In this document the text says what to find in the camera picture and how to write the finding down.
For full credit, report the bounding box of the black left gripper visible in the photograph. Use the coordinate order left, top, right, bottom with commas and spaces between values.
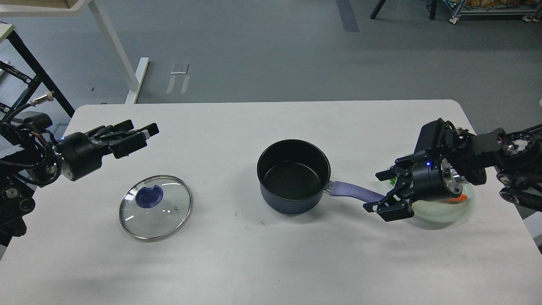
57, 119, 159, 181

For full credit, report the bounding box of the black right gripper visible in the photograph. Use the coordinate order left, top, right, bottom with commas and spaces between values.
363, 155, 464, 222

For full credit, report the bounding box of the glass pot lid blue knob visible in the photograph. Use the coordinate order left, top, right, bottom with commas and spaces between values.
118, 175, 193, 242

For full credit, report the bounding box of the blue saucepan with handle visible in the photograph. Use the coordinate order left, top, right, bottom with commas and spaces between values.
256, 139, 385, 216

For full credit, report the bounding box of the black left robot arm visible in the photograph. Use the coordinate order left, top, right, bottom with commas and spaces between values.
0, 92, 159, 247

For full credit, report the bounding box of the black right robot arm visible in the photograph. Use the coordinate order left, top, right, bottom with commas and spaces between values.
363, 119, 541, 222

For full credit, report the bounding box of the clear glass plate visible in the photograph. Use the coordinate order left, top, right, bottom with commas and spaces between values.
394, 159, 473, 224

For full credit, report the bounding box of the orange toy carrot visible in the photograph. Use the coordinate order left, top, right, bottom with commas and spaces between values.
389, 178, 469, 205

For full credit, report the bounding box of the black metal rack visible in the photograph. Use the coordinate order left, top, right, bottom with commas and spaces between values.
1, 22, 75, 135

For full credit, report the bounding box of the wheeled cart in background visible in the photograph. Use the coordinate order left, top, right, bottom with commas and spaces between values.
449, 0, 542, 25

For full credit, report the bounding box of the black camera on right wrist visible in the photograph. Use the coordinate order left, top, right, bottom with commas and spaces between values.
413, 118, 456, 162

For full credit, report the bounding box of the white desk frame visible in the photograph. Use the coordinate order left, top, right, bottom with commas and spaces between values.
0, 0, 150, 105

